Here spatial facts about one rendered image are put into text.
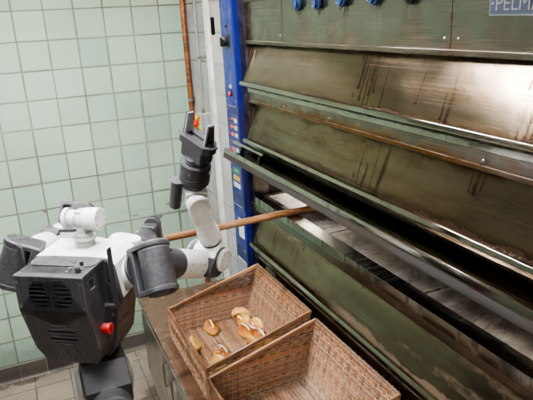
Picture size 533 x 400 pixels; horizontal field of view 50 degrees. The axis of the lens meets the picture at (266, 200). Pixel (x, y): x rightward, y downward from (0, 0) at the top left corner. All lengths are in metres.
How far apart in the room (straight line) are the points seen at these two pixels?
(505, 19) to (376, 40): 0.49
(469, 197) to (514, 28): 0.41
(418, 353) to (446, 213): 0.50
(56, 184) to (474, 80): 2.54
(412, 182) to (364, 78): 0.36
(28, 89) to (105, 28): 0.53
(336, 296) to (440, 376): 0.57
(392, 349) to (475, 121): 0.83
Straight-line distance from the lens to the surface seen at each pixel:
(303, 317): 2.37
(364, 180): 1.83
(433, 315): 1.72
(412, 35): 1.63
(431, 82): 1.57
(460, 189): 1.53
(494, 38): 1.41
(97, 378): 1.76
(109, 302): 1.67
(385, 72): 1.73
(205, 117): 3.17
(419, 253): 1.45
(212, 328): 2.74
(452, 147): 1.51
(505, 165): 1.39
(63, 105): 3.37
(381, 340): 1.97
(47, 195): 3.46
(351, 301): 2.10
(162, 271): 1.59
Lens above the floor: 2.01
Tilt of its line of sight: 18 degrees down
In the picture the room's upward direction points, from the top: 3 degrees counter-clockwise
